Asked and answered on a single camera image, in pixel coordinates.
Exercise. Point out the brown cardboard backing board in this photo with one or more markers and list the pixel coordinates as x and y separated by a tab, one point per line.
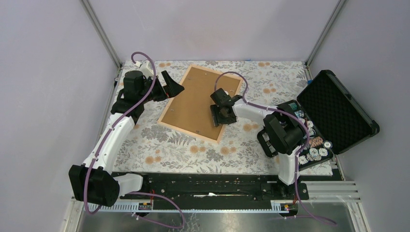
192	102

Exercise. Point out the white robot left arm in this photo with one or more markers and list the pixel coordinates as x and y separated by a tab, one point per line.
92	181

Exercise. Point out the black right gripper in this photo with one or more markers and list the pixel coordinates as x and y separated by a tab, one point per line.
216	120

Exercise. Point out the black poker chip case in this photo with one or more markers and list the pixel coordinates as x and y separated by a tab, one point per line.
335	120

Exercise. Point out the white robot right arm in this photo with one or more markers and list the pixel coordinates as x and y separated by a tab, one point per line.
288	136

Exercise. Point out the light wooden picture frame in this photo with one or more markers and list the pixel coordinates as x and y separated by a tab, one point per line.
166	123

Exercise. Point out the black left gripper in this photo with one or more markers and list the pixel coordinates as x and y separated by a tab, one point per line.
172	88

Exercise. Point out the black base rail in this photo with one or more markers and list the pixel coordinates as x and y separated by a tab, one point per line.
217	191

